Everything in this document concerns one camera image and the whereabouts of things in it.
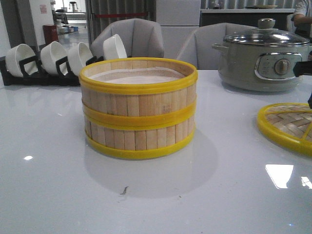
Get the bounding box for green electric cooking pot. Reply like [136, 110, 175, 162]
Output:
[212, 42, 311, 92]

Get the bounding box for red box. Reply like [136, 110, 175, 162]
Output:
[43, 24, 59, 45]

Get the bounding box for white bowl far right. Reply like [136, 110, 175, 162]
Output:
[103, 34, 127, 60]

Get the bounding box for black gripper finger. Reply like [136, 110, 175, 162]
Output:
[293, 60, 312, 77]
[308, 94, 312, 109]

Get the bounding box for red barrier tape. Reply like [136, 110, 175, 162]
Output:
[92, 12, 148, 19]

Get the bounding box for black dish rack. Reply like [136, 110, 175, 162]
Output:
[0, 56, 105, 87]

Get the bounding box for white drawer cabinet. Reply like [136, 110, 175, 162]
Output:
[156, 0, 201, 59]

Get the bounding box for dark counter cabinet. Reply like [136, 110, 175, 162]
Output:
[199, 8, 294, 30]

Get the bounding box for white bowl far left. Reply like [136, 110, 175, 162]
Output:
[5, 43, 35, 77]

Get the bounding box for yellow woven bamboo steamer lid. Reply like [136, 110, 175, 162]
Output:
[257, 102, 312, 157]

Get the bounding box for seated person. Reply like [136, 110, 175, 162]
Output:
[292, 0, 312, 39]

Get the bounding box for right grey upholstered chair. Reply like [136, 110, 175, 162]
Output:
[176, 22, 253, 70]

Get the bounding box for white paper steamer liner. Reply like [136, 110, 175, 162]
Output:
[90, 67, 185, 84]

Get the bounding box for glass pot lid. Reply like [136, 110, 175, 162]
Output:
[224, 18, 310, 47]

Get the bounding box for white bowl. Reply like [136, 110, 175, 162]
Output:
[40, 41, 67, 75]
[68, 42, 93, 76]
[103, 34, 127, 60]
[5, 43, 35, 77]

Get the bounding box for bamboo steamer basket yellow rims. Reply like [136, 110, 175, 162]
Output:
[84, 116, 195, 160]

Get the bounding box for grey upholstered chair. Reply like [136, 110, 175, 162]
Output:
[176, 22, 253, 70]
[90, 19, 164, 58]

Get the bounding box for left grey upholstered chair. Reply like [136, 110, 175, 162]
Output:
[90, 19, 164, 58]

